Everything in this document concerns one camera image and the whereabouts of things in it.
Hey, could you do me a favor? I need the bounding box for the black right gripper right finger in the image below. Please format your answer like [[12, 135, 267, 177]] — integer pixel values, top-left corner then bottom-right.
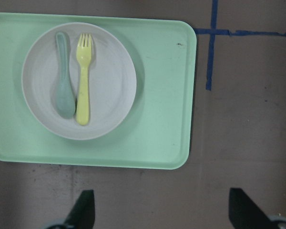
[[228, 188, 276, 229]]

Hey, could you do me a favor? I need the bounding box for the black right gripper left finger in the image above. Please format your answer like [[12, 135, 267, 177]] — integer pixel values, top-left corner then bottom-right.
[[63, 190, 95, 229]]

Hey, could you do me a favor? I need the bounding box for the yellow plastic fork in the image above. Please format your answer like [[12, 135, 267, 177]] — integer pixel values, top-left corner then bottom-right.
[[76, 33, 92, 125]]

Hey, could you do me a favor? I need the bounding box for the white round plate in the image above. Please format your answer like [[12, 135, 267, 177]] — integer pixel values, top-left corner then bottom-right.
[[22, 22, 137, 140]]

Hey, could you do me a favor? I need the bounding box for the teal plastic spoon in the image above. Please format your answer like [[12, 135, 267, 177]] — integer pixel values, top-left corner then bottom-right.
[[55, 31, 76, 119]]

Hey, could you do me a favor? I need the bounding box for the mint green tray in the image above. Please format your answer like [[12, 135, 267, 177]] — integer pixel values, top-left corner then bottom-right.
[[0, 13, 197, 169]]

